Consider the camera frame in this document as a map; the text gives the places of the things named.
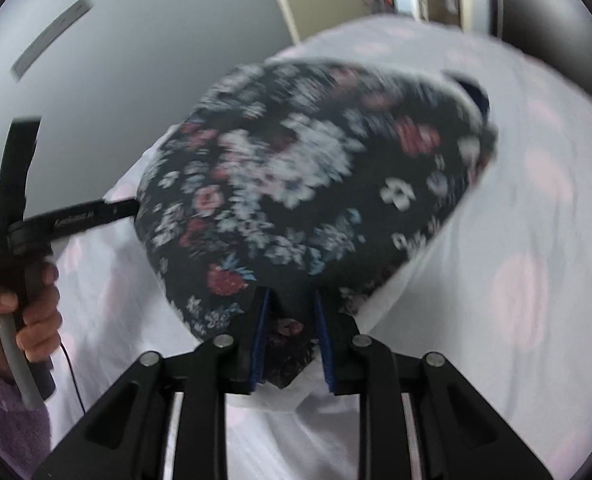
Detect purple fluffy sleeve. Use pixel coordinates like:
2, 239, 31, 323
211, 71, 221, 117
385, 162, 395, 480
0, 377, 51, 479

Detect black sliding wardrobe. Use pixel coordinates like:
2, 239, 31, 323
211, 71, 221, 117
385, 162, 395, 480
492, 0, 592, 96

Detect person left hand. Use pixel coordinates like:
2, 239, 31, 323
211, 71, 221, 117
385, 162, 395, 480
0, 261, 63, 376

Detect polka dot bed sheet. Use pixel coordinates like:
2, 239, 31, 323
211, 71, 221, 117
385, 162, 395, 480
57, 15, 592, 479

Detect dark floral jeans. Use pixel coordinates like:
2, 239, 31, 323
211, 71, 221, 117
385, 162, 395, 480
134, 60, 496, 388

